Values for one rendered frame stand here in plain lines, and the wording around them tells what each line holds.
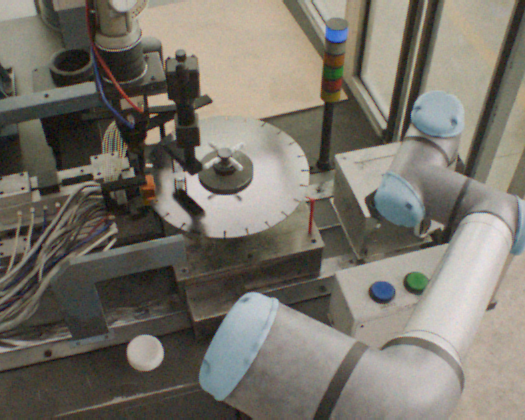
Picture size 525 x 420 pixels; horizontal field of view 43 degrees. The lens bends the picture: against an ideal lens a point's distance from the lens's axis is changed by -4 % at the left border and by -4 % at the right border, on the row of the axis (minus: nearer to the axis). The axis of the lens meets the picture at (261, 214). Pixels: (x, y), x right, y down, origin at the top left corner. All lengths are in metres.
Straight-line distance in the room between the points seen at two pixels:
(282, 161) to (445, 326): 0.73
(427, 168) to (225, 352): 0.43
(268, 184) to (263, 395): 0.74
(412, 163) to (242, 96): 0.94
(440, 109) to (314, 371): 0.48
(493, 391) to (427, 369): 1.59
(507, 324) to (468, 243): 1.56
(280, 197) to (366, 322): 0.29
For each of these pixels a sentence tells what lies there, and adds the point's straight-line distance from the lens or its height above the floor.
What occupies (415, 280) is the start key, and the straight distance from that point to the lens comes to 1.29.
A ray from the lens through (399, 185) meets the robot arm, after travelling 0.95.
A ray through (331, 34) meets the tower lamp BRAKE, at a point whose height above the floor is 1.15.
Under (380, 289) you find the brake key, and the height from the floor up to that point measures 0.91.
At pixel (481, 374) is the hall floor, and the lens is 2.29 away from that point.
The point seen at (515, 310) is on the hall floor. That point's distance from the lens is 2.45.
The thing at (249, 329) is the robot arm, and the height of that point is 1.37.
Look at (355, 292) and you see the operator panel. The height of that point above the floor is 0.90.
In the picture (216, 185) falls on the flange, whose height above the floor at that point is 0.96.
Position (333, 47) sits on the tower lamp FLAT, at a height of 1.12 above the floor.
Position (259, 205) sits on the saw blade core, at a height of 0.95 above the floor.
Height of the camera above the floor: 1.94
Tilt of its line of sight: 50 degrees down
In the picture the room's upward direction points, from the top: 1 degrees clockwise
